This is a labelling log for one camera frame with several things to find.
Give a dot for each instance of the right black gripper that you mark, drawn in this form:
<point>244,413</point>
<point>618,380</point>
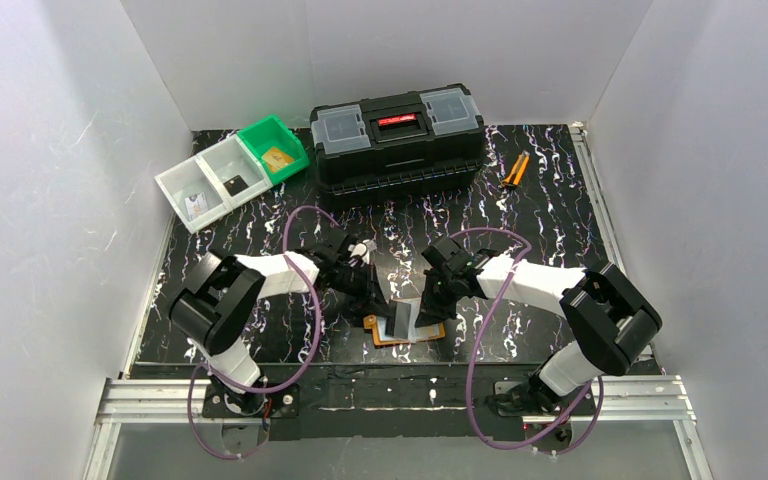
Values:
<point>437,291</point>

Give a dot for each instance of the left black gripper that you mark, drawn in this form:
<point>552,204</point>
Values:
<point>363,283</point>

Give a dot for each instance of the orange card holder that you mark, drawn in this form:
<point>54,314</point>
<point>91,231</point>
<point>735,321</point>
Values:
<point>401,327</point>

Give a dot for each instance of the gold credit card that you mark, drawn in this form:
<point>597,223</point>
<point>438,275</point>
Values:
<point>276,160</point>

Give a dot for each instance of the black credit card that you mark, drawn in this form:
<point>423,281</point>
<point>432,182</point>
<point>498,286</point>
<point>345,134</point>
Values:
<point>235,185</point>

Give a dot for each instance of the white credit card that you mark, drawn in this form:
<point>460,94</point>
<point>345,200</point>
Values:
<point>196,205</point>

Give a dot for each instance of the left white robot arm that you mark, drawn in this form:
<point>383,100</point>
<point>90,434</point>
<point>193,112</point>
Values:
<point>220,293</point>

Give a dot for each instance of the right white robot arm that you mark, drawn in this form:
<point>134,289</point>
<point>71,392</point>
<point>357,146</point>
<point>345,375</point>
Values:
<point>609,317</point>

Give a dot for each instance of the orange utility knife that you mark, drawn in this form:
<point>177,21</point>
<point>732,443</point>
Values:
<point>516,175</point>

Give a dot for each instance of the black toolbox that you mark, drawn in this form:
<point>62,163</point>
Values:
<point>385,148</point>

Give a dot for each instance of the middle white plastic bin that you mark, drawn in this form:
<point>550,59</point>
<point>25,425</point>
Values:
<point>228,158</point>

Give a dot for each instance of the white plastic bin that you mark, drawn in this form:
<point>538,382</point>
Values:
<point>185,179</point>
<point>228,158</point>

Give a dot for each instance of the green plastic bin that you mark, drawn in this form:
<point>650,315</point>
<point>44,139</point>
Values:
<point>272,132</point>

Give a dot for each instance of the left white plastic bin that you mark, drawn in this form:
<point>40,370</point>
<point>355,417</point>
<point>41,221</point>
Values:
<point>185,179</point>

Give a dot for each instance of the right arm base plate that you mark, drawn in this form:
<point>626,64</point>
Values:
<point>517,399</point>

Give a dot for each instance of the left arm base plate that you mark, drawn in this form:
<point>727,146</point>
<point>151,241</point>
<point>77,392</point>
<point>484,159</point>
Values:
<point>221,402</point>

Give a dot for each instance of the aluminium frame rail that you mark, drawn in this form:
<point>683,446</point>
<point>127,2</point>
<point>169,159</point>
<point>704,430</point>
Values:
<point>397,412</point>

